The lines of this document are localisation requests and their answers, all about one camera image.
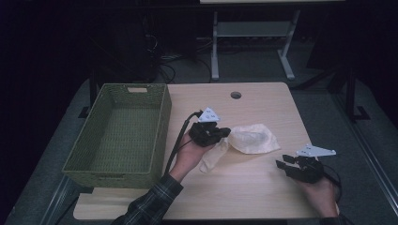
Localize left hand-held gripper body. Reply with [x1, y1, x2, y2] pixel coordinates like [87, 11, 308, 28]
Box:
[188, 106, 222, 148]

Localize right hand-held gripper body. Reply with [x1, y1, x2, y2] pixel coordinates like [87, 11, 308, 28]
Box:
[293, 142, 337, 185]

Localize cream cloth garment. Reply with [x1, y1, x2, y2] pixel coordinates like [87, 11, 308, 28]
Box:
[198, 123, 282, 174]

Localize green woven basket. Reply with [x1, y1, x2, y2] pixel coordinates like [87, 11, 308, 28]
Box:
[61, 82, 173, 190]

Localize person's left hand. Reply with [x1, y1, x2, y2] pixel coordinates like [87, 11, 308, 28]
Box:
[168, 130, 218, 183]

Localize person's right hand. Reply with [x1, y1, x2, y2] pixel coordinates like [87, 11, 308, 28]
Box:
[299, 177, 340, 218]

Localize black metal stand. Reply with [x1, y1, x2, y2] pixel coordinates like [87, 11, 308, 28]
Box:
[327, 60, 371, 124]

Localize white metal stand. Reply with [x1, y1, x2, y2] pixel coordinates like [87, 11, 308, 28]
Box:
[209, 8, 301, 83]

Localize black table leg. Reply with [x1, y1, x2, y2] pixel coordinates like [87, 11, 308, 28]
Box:
[78, 69, 99, 119]

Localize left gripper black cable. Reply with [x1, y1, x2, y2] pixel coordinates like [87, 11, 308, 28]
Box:
[164, 109, 205, 174]

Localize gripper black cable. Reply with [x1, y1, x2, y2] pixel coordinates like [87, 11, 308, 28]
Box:
[322, 163, 355, 225]
[164, 109, 205, 174]

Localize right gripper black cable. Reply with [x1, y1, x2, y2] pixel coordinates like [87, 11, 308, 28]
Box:
[322, 163, 355, 225]

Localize metal floor rail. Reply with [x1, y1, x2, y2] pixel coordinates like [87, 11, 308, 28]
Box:
[39, 174, 81, 225]
[331, 92, 398, 217]

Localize tangle of floor cables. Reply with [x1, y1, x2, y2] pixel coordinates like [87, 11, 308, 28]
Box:
[142, 32, 214, 84]

